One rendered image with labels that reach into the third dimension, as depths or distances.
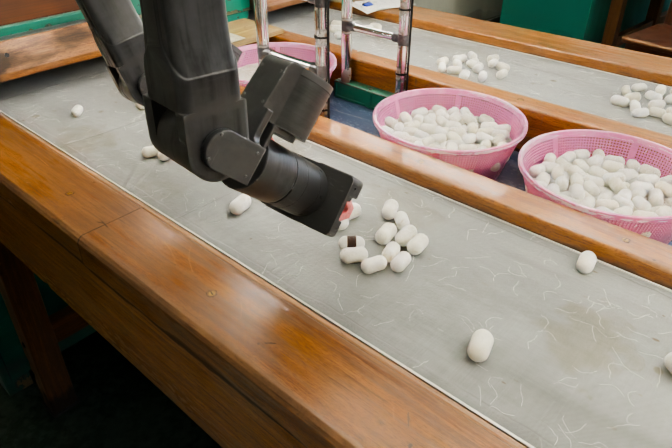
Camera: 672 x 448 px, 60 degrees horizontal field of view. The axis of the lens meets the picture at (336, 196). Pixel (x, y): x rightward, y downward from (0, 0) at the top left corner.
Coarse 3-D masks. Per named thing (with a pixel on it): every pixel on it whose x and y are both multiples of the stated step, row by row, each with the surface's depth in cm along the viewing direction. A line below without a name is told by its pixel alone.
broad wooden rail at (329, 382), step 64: (0, 128) 99; (0, 192) 88; (64, 192) 82; (64, 256) 79; (128, 256) 69; (192, 256) 69; (128, 320) 72; (192, 320) 60; (256, 320) 60; (320, 320) 61; (192, 384) 66; (256, 384) 54; (320, 384) 53; (384, 384) 53
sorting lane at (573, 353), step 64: (64, 128) 105; (128, 128) 105; (128, 192) 86; (192, 192) 86; (384, 192) 86; (256, 256) 73; (320, 256) 73; (448, 256) 73; (512, 256) 73; (576, 256) 73; (384, 320) 64; (448, 320) 64; (512, 320) 64; (576, 320) 64; (640, 320) 64; (448, 384) 56; (512, 384) 56; (576, 384) 56; (640, 384) 56
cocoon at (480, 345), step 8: (472, 336) 60; (480, 336) 59; (488, 336) 59; (472, 344) 58; (480, 344) 58; (488, 344) 58; (472, 352) 58; (480, 352) 57; (488, 352) 58; (480, 360) 58
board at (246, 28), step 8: (232, 24) 148; (240, 24) 148; (248, 24) 148; (232, 32) 142; (240, 32) 142; (248, 32) 142; (272, 32) 143; (280, 32) 145; (240, 40) 137; (248, 40) 138; (256, 40) 140
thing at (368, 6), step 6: (366, 0) 173; (372, 0) 173; (378, 0) 173; (384, 0) 173; (390, 0) 173; (396, 0) 173; (354, 6) 168; (360, 6) 168; (366, 6) 167; (372, 6) 167; (378, 6) 167; (384, 6) 167; (390, 6) 167; (396, 6) 167; (366, 12) 164
